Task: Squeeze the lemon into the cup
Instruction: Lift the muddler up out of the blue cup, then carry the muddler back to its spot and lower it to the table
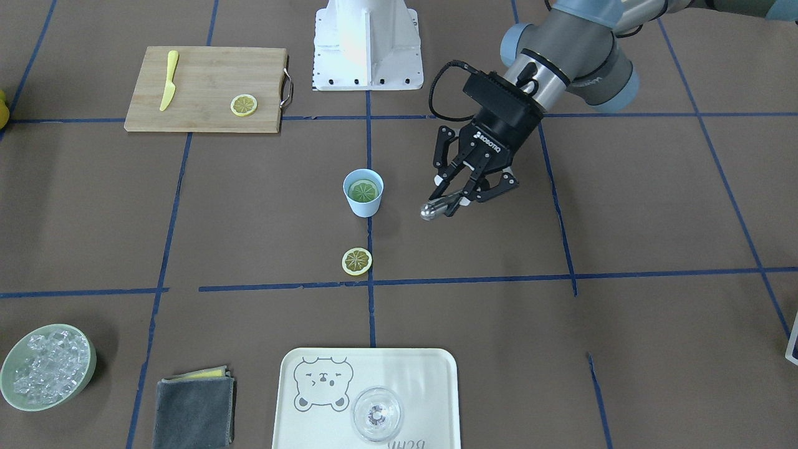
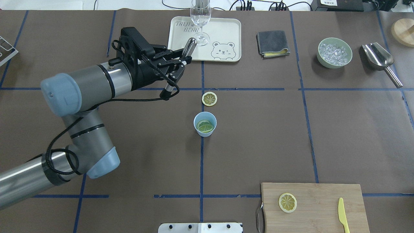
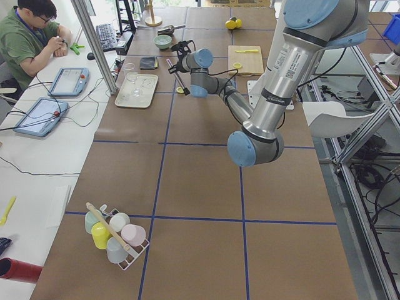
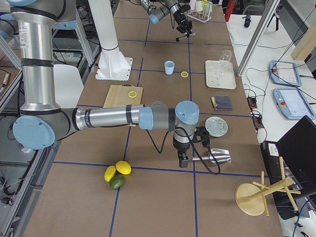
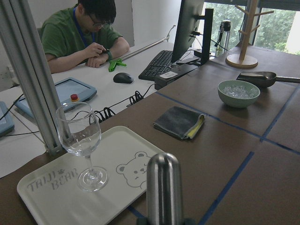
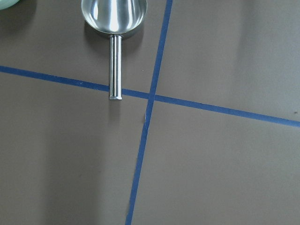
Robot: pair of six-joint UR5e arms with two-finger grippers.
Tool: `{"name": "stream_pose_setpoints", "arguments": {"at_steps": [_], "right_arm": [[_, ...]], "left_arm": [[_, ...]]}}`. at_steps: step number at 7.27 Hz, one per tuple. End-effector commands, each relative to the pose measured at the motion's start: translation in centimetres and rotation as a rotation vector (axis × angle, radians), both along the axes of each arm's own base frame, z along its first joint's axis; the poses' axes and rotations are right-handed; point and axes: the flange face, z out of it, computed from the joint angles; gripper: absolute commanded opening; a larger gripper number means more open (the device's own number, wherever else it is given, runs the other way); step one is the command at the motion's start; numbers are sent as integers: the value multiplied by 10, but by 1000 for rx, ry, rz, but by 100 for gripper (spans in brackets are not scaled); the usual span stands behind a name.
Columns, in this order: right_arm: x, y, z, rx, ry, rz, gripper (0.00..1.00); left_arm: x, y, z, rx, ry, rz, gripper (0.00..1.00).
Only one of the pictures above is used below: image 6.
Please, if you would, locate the steel ice scoop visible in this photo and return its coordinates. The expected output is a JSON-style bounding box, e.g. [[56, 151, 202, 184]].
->
[[81, 0, 147, 101]]

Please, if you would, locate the green bowl of ice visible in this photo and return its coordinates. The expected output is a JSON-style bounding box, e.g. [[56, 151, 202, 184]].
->
[[0, 0, 19, 10]]

